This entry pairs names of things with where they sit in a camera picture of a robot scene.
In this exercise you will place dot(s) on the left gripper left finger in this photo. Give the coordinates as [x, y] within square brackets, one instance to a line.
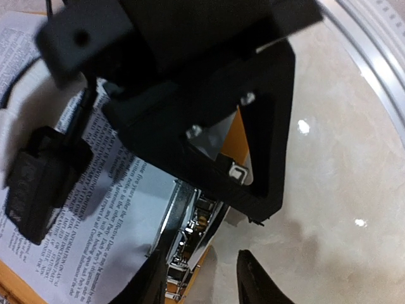
[149, 283]

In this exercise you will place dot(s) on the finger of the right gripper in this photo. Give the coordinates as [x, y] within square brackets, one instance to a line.
[269, 133]
[177, 142]

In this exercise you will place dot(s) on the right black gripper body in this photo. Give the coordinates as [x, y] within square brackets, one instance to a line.
[172, 66]

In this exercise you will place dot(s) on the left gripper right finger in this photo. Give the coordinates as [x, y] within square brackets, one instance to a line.
[254, 283]

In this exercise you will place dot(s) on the stack of printed papers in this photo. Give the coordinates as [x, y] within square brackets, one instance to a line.
[111, 217]

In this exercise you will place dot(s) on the chrome side folder clip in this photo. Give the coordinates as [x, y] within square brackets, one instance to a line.
[185, 231]

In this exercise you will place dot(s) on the aluminium front rail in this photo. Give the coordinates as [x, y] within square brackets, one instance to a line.
[373, 35]

